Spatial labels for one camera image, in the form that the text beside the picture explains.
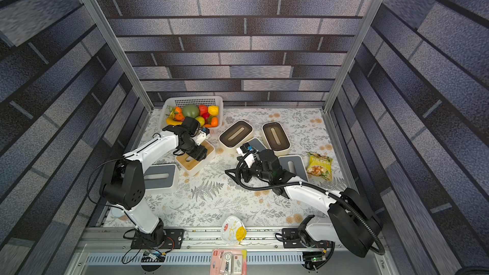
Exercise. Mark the snack bag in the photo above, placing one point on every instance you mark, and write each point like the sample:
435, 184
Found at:
320, 166

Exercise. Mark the cream box dark lid right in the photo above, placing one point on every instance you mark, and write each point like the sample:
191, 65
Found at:
275, 138

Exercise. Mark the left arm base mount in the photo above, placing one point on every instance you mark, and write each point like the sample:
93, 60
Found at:
163, 239

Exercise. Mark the yellow toy pepper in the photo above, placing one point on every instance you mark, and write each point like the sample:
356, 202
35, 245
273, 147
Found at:
213, 110

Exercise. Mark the cream box dark lid left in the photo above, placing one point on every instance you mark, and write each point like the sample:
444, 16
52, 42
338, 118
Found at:
235, 135

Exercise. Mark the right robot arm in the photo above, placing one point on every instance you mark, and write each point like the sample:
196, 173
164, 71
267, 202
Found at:
349, 218

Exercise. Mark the cream box dark lid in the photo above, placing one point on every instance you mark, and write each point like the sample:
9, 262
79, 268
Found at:
275, 138
235, 135

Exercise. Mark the floral table cloth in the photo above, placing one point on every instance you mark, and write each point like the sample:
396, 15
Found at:
207, 197

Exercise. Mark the pink packaged item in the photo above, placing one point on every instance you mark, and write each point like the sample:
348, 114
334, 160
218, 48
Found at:
228, 262

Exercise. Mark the yellow toy banana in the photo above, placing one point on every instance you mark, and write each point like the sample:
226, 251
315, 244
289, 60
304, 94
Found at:
171, 122

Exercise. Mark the red toy pepper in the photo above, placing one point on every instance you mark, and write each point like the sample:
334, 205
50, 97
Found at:
202, 109

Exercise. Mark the orange toy fruit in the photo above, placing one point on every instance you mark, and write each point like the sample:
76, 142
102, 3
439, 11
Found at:
214, 122

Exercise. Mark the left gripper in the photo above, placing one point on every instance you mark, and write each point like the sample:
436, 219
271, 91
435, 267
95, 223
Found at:
200, 154

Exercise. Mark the white box grey lid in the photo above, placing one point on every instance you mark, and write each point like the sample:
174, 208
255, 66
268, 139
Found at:
294, 164
161, 179
254, 143

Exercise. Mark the aluminium rail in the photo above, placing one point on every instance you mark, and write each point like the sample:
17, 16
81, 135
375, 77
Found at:
313, 236

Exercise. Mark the white plastic fruit basket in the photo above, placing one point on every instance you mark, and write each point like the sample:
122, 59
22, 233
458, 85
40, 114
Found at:
173, 108

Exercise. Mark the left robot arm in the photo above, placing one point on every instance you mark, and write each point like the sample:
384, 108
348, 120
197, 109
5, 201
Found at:
123, 183

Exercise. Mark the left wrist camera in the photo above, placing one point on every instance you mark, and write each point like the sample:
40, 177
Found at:
201, 135

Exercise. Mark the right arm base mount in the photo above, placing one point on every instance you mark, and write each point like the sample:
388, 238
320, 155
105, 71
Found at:
298, 238

